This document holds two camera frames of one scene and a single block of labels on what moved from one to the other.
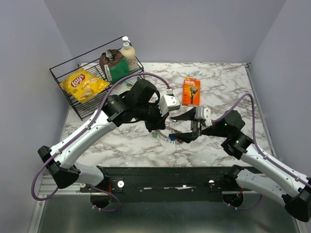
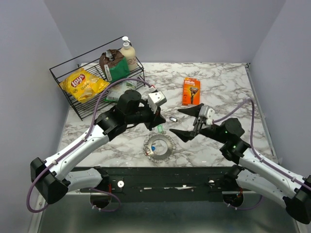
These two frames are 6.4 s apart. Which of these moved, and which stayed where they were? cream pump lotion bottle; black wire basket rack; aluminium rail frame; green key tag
Moved: green key tag
Stayed: cream pump lotion bottle; aluminium rail frame; black wire basket rack
